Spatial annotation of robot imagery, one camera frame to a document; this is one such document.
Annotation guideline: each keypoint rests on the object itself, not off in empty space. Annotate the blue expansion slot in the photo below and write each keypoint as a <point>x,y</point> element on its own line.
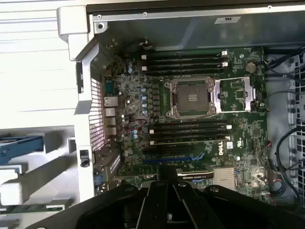
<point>171,159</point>

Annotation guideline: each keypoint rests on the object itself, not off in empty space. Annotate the black expansion slot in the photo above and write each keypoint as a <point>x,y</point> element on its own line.
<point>166,150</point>

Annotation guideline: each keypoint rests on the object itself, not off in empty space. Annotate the grey parts rack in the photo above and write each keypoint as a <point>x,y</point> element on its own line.
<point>35,175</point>

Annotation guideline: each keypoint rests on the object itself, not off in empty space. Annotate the black RAM slot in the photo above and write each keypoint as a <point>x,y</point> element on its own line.
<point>190,128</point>
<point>186,58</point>
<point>190,141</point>
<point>186,53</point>
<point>186,64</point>
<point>186,70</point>
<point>190,122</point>
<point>190,134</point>

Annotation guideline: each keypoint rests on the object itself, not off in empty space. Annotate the blue card retention clip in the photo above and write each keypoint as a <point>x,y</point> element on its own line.
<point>98,180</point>

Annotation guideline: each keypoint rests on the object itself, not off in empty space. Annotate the green RAM stick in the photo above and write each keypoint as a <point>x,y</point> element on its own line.
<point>28,208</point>

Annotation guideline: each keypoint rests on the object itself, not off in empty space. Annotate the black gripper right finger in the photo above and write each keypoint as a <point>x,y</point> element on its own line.
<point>238,210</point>

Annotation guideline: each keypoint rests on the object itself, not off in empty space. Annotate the metal socket cover frame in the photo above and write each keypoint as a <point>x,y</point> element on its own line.
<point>248,91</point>

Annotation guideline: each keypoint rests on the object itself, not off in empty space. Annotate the silver finned heatsink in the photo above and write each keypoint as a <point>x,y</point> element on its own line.
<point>225,178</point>

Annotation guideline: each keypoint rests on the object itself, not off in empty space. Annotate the black case latch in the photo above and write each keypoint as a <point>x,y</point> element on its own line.
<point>84,158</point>

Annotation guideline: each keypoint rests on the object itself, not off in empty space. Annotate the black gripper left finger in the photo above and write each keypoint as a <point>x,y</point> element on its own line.
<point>114,210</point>

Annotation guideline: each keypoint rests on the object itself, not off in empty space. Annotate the round coin battery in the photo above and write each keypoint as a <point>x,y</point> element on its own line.
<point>251,68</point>

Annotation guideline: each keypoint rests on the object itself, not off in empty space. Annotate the open black PC case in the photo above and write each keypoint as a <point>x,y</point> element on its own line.
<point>166,31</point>

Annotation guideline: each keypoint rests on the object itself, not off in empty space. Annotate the hard disk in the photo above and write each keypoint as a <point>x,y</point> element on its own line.
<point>21,146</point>

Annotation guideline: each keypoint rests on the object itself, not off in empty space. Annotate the CPU socket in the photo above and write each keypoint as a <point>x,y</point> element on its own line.
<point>190,97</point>

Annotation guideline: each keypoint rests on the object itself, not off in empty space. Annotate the green motherboard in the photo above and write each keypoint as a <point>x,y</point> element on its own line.
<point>250,133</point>

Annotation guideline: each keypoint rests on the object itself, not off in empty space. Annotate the perforated metal drive cage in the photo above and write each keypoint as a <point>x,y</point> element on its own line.
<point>291,100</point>

